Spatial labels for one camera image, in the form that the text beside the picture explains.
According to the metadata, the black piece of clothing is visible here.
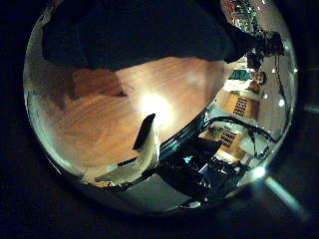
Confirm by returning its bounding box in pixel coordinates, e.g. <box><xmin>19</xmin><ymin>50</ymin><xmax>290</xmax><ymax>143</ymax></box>
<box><xmin>41</xmin><ymin>0</ymin><xmax>258</xmax><ymax>73</ymax></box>

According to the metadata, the person with dark hair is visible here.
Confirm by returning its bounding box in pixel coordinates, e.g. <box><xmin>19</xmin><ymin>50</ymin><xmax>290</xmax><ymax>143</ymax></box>
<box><xmin>252</xmin><ymin>70</ymin><xmax>269</xmax><ymax>96</ymax></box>

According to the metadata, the cluttered shelf with items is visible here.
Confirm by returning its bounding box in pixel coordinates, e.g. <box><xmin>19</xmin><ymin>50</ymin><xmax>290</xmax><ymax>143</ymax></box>
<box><xmin>224</xmin><ymin>0</ymin><xmax>264</xmax><ymax>35</ymax></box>

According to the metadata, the bright round lamp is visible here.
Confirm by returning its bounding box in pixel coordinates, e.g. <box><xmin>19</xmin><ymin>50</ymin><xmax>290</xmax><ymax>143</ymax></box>
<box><xmin>252</xmin><ymin>165</ymin><xmax>267</xmax><ymax>179</ymax></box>

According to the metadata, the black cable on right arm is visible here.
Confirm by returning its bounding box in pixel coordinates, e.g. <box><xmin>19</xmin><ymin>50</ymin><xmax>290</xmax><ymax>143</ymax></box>
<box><xmin>201</xmin><ymin>115</ymin><xmax>281</xmax><ymax>157</ymax></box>

